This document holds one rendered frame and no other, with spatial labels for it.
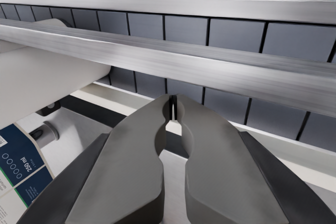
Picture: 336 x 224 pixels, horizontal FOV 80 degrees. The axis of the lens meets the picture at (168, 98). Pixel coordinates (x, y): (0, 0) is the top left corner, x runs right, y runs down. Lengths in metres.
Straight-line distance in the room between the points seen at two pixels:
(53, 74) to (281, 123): 0.18
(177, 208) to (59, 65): 0.25
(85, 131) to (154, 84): 0.19
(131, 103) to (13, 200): 0.33
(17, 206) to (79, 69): 0.34
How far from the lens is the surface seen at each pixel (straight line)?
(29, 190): 0.48
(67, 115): 0.38
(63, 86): 0.19
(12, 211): 0.48
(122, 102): 0.19
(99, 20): 0.22
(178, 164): 0.25
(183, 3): 0.17
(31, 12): 0.32
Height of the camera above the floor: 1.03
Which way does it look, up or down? 47 degrees down
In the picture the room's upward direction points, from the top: 132 degrees counter-clockwise
